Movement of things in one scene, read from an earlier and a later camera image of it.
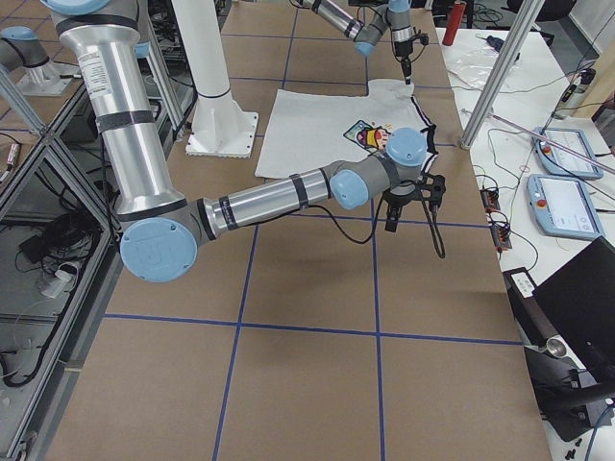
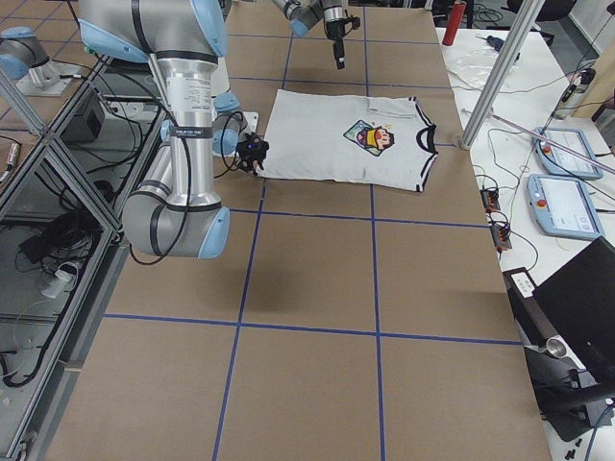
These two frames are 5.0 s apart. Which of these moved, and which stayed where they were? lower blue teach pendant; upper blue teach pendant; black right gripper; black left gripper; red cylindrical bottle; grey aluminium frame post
Moved: black left gripper; black right gripper
Stayed: lower blue teach pendant; upper blue teach pendant; red cylindrical bottle; grey aluminium frame post
